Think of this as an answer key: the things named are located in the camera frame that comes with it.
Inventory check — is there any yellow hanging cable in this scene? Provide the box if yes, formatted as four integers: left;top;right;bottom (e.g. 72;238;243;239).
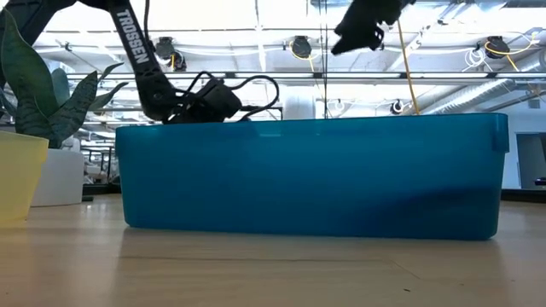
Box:
396;19;421;116

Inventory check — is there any rig light bar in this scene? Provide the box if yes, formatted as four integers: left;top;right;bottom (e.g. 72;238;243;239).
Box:
63;70;546;84

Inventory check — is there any green plant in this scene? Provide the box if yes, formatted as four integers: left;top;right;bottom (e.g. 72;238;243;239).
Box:
0;8;129;208

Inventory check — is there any yellow plastic bin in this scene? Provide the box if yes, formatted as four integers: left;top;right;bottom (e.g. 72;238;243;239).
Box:
0;130;50;223

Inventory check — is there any dark door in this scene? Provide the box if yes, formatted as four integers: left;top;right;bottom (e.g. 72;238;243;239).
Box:
514;131;546;190

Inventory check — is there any black hanging cable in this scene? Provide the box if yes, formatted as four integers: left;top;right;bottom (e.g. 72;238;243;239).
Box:
322;0;329;120

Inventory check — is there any white column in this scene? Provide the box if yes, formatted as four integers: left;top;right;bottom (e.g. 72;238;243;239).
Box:
283;86;317;121

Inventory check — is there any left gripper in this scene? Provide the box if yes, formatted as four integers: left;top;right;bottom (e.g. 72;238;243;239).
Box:
162;87;194;125

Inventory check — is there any black ceiling cable reel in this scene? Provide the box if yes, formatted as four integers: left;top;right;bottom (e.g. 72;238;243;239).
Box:
154;36;188;72
484;35;508;61
289;35;315;61

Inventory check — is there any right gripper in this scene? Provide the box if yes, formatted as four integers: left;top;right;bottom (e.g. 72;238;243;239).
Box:
330;0;417;56

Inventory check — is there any silver ventilation duct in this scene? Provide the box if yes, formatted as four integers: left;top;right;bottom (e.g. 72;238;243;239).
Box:
420;50;546;116

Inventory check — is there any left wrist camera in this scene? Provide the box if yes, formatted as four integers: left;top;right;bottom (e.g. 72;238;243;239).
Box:
191;78;243;124

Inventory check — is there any blue plastic bin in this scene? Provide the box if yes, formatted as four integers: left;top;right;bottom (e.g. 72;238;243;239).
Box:
114;113;510;241

